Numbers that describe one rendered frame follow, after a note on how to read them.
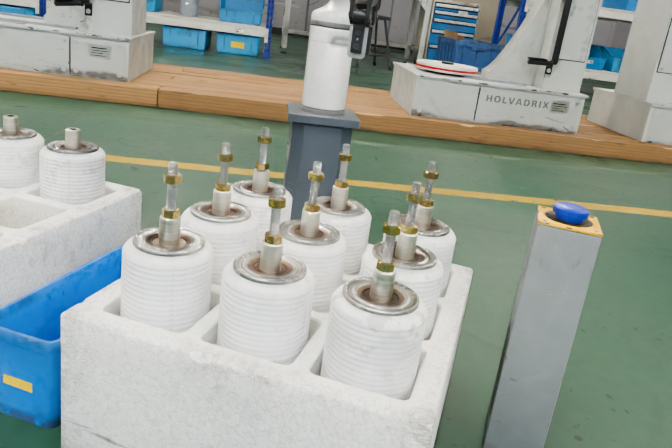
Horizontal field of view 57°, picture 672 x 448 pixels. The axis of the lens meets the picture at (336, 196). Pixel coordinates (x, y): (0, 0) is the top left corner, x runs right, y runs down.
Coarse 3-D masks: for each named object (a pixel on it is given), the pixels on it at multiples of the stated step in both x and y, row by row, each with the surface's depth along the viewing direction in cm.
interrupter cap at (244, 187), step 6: (246, 180) 90; (252, 180) 90; (234, 186) 86; (240, 186) 87; (246, 186) 88; (270, 186) 89; (240, 192) 85; (246, 192) 85; (252, 192) 85; (258, 192) 87; (264, 192) 87; (270, 192) 87; (264, 198) 84
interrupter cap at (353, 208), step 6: (318, 198) 86; (324, 198) 87; (330, 198) 87; (348, 198) 88; (324, 204) 85; (330, 204) 86; (348, 204) 86; (354, 204) 86; (360, 204) 86; (324, 210) 82; (330, 210) 82; (336, 210) 82; (342, 210) 84; (348, 210) 84; (354, 210) 84; (360, 210) 84; (342, 216) 81; (348, 216) 82
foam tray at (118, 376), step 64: (64, 320) 63; (128, 320) 63; (320, 320) 69; (448, 320) 73; (64, 384) 65; (128, 384) 62; (192, 384) 60; (256, 384) 58; (320, 384) 57; (448, 384) 90
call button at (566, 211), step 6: (558, 204) 71; (564, 204) 72; (570, 204) 72; (576, 204) 72; (558, 210) 70; (564, 210) 70; (570, 210) 70; (576, 210) 70; (582, 210) 70; (588, 210) 71; (558, 216) 71; (564, 216) 70; (570, 216) 70; (576, 216) 70; (582, 216) 70; (588, 216) 71; (570, 222) 70; (576, 222) 70; (582, 222) 71
